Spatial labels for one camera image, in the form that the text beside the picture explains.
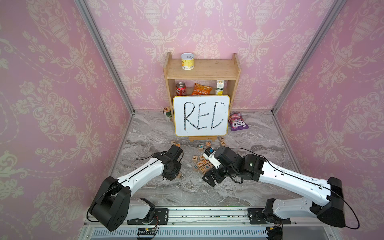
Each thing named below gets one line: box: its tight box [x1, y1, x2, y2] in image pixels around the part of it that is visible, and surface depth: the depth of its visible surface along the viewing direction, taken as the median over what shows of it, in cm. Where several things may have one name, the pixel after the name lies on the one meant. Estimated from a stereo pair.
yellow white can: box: [180, 52, 195, 71], surface depth 82 cm
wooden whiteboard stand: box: [188, 136, 218, 142], surface depth 102 cm
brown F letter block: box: [192, 155, 198, 163], surface depth 94 cm
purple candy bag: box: [228, 112, 249, 132], surface depth 111 cm
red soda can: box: [175, 82, 187, 96], surface depth 92 cm
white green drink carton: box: [216, 80, 226, 95], surface depth 91 cm
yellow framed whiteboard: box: [172, 95, 230, 137], surface depth 96 cm
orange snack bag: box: [191, 82, 213, 95], surface depth 101 cm
